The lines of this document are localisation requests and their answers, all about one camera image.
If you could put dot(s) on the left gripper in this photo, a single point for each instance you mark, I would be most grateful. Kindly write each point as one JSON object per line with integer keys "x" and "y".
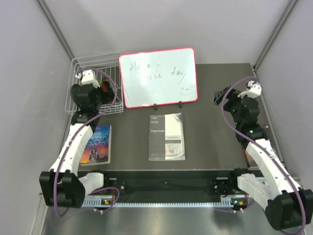
{"x": 98, "y": 89}

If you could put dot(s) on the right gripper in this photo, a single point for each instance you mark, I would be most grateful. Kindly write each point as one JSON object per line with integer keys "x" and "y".
{"x": 232, "y": 96}

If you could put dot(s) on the red floral plate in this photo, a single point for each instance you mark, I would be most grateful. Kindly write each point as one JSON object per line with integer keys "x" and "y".
{"x": 107, "y": 88}

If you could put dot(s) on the lime green plate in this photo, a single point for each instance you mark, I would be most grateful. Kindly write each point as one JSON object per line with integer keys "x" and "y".
{"x": 97, "y": 84}

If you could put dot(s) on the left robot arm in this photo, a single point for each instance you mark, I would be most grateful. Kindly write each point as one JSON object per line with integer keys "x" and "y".
{"x": 60, "y": 185}

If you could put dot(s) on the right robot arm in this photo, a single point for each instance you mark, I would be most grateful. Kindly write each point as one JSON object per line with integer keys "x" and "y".
{"x": 285, "y": 203}

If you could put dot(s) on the Jane Eyre paperback book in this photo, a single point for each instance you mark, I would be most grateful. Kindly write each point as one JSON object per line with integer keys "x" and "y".
{"x": 98, "y": 148}

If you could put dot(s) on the red framed whiteboard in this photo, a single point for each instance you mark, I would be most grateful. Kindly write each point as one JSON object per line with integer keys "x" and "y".
{"x": 159, "y": 77}

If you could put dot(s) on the setup guide booklet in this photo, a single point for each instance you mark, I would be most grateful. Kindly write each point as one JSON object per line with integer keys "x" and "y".
{"x": 166, "y": 138}

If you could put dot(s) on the dark paperback book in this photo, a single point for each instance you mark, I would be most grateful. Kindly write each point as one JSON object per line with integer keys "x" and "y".
{"x": 251, "y": 164}

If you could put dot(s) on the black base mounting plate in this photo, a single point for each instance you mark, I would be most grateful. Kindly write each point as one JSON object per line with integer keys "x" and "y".
{"x": 218, "y": 182}

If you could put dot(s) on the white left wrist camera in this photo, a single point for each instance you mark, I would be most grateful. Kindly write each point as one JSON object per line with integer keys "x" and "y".
{"x": 86, "y": 77}

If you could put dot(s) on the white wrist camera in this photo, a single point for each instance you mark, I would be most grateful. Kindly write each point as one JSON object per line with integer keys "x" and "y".
{"x": 253, "y": 90}
{"x": 86, "y": 77}

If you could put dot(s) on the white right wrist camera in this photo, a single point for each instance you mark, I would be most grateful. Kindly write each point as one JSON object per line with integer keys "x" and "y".
{"x": 253, "y": 90}

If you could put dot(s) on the white wire dish rack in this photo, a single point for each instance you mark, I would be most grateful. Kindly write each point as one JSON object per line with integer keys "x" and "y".
{"x": 107, "y": 63}

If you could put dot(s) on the grey slotted cable duct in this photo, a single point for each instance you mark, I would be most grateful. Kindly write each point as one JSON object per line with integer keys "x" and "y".
{"x": 104, "y": 202}

